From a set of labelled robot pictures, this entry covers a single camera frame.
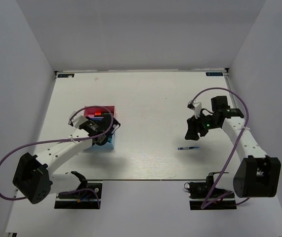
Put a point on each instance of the table corner label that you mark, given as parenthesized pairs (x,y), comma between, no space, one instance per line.
(214,74)
(65,75)

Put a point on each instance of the right table corner label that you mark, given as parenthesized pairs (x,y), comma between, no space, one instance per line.
(214,74)

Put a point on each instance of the blue gel pen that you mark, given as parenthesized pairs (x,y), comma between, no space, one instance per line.
(188,148)

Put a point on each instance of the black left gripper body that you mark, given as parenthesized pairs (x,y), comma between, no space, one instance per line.
(104,141)

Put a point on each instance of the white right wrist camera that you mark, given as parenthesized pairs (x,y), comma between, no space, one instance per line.
(196,107)

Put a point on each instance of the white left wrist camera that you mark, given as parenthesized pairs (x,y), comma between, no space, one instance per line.
(76,120)

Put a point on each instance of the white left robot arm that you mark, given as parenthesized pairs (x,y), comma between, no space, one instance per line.
(35,176)

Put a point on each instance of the orange cap black highlighter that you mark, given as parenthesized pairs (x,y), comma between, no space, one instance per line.
(101,114)

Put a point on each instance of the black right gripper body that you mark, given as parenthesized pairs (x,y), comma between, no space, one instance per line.
(207,123)

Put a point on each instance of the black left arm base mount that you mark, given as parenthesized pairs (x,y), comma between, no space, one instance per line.
(88,195)

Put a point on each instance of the left table corner label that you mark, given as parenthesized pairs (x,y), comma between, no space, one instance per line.
(65,75)

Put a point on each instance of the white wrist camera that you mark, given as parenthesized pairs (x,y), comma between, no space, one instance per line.
(76,120)
(196,107)

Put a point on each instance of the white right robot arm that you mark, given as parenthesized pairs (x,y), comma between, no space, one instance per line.
(258,173)

